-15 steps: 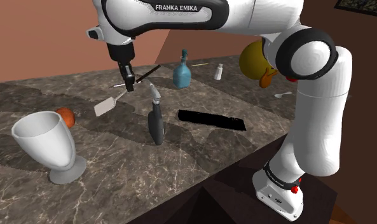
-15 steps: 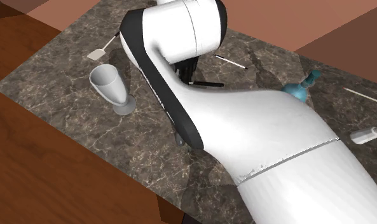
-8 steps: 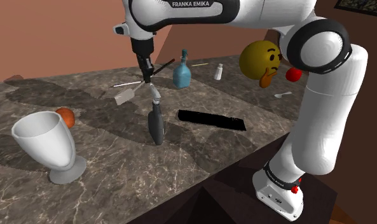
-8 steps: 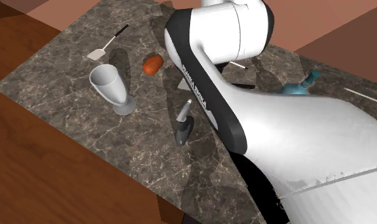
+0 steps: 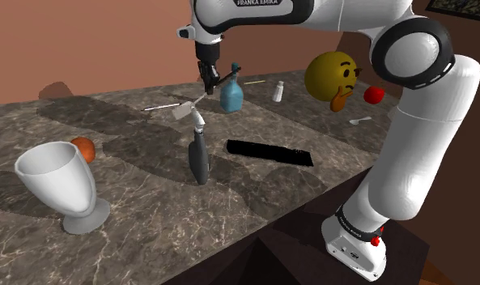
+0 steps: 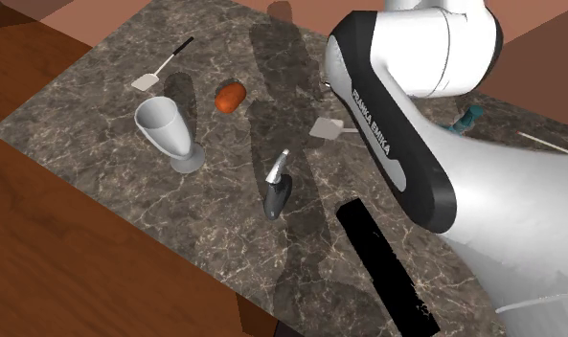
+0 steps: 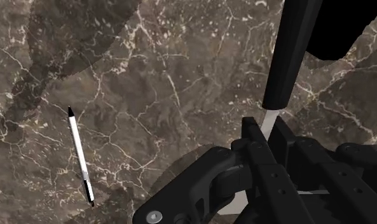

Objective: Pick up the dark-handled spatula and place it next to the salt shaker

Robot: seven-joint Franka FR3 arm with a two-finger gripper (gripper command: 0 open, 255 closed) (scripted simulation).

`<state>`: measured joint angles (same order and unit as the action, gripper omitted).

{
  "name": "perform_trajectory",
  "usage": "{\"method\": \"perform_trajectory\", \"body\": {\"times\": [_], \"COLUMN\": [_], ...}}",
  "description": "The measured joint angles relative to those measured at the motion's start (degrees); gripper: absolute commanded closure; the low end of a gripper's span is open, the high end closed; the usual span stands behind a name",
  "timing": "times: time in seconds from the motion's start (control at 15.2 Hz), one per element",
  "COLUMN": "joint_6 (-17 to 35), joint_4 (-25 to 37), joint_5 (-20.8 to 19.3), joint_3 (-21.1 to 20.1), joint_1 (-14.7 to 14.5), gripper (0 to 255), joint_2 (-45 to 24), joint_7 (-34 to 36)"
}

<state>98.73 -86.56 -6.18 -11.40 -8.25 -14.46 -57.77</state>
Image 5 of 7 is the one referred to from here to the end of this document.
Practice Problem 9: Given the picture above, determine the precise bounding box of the blue spray bottle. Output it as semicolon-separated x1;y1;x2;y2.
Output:
219;62;245;115

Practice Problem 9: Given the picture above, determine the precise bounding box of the thin silver rod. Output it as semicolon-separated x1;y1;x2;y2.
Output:
142;103;182;112

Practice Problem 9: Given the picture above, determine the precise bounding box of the white salt shaker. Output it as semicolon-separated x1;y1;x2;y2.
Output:
271;80;285;104

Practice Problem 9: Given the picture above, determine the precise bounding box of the yellow thinking face figure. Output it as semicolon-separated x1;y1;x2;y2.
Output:
303;50;363;114

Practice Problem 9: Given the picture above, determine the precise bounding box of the orange ball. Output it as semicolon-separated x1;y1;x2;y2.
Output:
70;136;96;164

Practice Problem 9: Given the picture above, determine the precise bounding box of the small white spoon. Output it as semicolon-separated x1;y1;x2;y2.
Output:
348;115;373;126

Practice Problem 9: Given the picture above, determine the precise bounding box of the red apple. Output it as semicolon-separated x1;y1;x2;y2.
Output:
362;85;386;105

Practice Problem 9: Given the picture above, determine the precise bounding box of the white goblet cup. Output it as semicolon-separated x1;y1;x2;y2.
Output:
14;140;112;236

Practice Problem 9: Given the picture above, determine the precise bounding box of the black handled metal spatula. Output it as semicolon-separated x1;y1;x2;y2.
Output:
171;66;243;121

